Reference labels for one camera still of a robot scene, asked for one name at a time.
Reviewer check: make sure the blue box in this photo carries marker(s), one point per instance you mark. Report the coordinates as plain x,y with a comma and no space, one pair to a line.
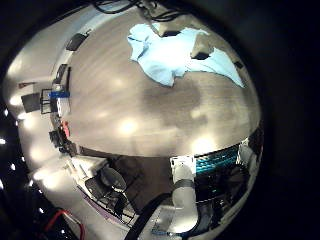
59,95

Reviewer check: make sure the black flat device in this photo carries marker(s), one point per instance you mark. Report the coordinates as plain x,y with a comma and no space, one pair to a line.
76,40

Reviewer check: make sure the black office chair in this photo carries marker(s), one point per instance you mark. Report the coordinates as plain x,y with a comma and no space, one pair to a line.
110,188

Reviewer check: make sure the light blue clothing piece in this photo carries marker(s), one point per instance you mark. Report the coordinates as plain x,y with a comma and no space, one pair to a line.
166,56

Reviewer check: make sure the red object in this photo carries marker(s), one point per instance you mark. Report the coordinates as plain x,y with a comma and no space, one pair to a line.
65,128

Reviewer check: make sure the teal ribbed panel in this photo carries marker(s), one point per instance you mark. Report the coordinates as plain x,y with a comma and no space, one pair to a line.
216,160

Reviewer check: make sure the dark monitor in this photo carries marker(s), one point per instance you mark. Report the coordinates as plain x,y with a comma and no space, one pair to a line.
30,101

